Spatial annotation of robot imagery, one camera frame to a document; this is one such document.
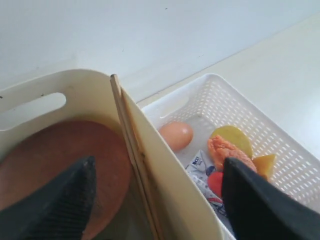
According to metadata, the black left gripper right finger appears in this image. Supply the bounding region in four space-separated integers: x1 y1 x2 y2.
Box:
222 157 320 240

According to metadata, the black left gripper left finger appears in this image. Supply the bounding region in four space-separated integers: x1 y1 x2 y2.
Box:
0 156 97 240

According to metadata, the yellow orange cheese block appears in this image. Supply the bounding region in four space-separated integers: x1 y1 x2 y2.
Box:
252 154 276 182

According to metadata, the orange carrot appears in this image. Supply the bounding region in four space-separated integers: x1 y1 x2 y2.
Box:
207 171 224 198

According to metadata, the brown wooden plate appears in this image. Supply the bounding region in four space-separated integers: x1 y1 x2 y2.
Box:
0 120 133 240

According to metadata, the orange fried food piece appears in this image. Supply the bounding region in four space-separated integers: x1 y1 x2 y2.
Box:
207 135 257 172

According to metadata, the blue white milk carton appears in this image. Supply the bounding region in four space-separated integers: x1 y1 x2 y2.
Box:
185 150 227 219

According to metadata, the yellow lemon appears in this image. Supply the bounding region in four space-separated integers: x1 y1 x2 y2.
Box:
210 125 253 158

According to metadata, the brown egg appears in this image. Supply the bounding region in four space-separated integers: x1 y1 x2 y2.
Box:
158 121 194 152

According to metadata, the white woven plastic basket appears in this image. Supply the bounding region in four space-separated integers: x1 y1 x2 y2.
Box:
139 73 320 240

